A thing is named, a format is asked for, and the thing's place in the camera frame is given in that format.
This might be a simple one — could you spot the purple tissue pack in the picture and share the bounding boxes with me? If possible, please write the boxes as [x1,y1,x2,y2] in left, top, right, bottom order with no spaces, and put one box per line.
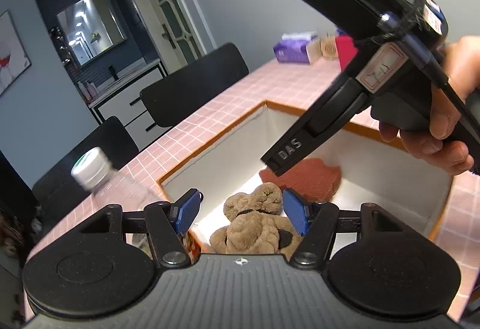
[273,33,320,64]

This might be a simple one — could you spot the clear plastic bottle white cap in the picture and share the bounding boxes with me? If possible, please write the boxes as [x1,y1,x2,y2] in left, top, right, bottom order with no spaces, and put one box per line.
[70,147,177,253]

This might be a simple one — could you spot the large white wall picture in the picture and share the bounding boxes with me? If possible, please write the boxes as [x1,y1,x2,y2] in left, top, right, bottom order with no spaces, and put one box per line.
[0,10,32,97]

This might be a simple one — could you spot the cardboard box with orange rim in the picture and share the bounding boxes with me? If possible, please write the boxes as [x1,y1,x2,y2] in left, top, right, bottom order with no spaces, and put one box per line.
[157,100,466,256]

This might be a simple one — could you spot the white glass panel door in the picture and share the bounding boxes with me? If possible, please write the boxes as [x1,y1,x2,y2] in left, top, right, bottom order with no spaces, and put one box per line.
[129,0,214,65]

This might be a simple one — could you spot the reddish brown felt piece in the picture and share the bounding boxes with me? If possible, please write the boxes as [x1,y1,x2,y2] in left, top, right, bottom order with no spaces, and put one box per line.
[259,158,343,202]

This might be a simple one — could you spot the brown plush toy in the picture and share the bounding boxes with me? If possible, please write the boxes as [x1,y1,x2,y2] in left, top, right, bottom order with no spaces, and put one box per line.
[209,182,304,259]

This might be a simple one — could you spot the white cabinet with drawers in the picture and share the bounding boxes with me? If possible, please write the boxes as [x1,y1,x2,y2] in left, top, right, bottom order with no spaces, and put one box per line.
[89,61,169,144]

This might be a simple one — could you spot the woven toothpick holder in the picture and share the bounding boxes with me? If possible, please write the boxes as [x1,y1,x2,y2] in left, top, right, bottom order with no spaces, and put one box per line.
[319,33,340,59]

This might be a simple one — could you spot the black chair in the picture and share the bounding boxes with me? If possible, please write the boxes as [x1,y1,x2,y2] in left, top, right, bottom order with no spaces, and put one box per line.
[32,116,140,236]
[139,43,250,129]

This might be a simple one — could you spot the yellow snack packet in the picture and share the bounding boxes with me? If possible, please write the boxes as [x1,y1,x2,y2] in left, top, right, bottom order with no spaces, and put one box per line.
[182,231,203,264]

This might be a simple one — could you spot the person's right hand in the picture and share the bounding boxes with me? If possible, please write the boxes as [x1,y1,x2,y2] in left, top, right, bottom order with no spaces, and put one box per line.
[378,35,480,177]

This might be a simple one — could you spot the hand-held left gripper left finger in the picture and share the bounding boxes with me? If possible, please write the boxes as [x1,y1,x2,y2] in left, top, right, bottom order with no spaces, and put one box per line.
[77,188,205,270]

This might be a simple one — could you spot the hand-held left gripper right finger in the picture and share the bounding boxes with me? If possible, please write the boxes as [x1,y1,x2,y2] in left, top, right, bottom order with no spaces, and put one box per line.
[282,187,407,270]

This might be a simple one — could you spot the pink checkered tablecloth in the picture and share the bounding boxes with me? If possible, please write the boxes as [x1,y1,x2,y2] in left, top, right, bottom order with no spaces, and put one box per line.
[22,52,480,319]

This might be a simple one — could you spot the wall mirror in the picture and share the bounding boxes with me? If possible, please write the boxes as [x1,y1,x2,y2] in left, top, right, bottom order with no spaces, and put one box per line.
[56,0,128,67]

